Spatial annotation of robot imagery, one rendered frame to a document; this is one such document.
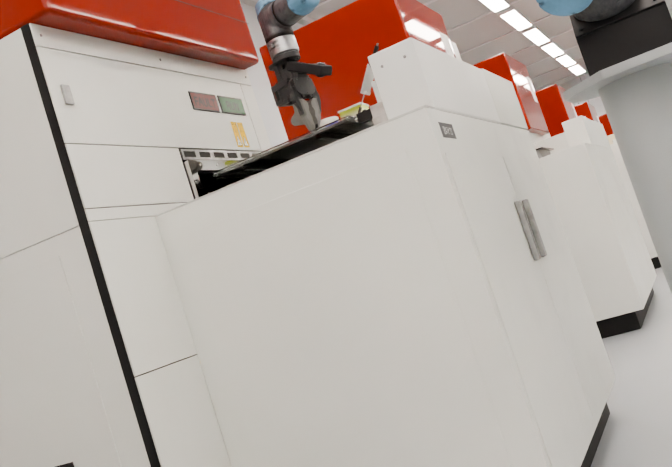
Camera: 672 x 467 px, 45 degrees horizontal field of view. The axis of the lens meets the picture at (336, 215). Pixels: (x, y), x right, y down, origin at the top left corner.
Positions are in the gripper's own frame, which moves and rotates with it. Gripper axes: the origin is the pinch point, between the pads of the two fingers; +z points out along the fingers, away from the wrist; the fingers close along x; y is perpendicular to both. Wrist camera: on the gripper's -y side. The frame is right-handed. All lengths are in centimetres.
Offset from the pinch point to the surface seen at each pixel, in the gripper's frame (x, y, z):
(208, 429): 53, 7, 58
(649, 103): -24, -70, 23
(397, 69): 27, -46, 4
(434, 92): 22, -49, 10
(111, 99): 51, 7, -12
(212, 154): 20.9, 16.3, -0.7
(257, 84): -259, 255, -114
